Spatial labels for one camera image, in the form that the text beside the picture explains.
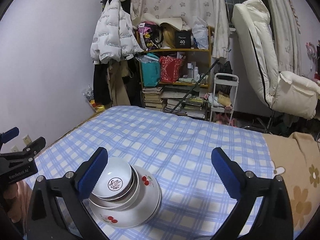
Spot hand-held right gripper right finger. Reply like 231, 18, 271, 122
211, 147, 294, 240

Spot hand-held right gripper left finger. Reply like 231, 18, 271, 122
26, 147, 109, 240

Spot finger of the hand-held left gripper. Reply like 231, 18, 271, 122
0, 127, 20, 144
0, 137, 47, 168

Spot red patterned bowl with emblem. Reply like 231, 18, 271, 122
94, 157, 133, 200

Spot plain white bowl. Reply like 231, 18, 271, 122
89, 166, 141, 209

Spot blue plaid bed sheet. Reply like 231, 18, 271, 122
32, 105, 275, 240

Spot pink slippers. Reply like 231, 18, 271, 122
215, 112, 237, 127

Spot yellow red packet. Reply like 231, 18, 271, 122
89, 100, 107, 113

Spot white patterned plastic bag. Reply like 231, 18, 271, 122
84, 85, 95, 103

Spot tan paper box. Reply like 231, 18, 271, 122
217, 91, 232, 107

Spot pile of magazines and books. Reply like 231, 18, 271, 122
164, 90, 208, 119

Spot black hanging coat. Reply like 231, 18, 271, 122
93, 62, 112, 105

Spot white utility cart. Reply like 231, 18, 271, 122
209, 73, 239, 124

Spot beige hanging coat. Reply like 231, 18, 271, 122
107, 60, 132, 107

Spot black rod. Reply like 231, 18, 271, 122
171, 57, 224, 114

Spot stack of old books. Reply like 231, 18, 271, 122
142, 86, 164, 109

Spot group of cosmetic bottles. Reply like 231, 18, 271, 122
186, 62, 209, 80

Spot teal bag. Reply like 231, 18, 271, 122
140, 54, 161, 87

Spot red patterned bag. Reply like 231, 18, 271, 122
159, 56, 184, 83

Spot wooden shelf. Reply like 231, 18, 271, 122
136, 26, 215, 117

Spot white recliner chair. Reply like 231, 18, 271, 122
231, 0, 320, 133

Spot white puffer jacket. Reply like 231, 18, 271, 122
90, 0, 144, 64

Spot black box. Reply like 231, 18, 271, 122
174, 31, 192, 48

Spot tan furry item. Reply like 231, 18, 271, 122
162, 26, 177, 48

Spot purple patterned bag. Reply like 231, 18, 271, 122
138, 21, 163, 50

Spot pink desk fan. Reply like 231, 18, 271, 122
305, 41, 318, 63

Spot cream folded mat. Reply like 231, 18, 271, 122
132, 17, 190, 30

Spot ruffled floral curtain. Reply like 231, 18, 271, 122
261, 0, 309, 77

